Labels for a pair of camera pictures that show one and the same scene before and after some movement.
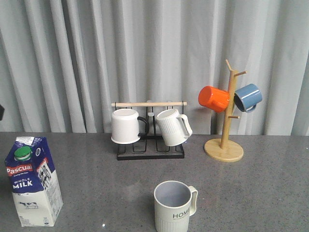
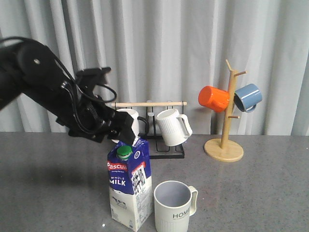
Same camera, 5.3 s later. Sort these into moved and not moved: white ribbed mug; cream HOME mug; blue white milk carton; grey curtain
Moved: blue white milk carton
Not moved: white ribbed mug; cream HOME mug; grey curtain
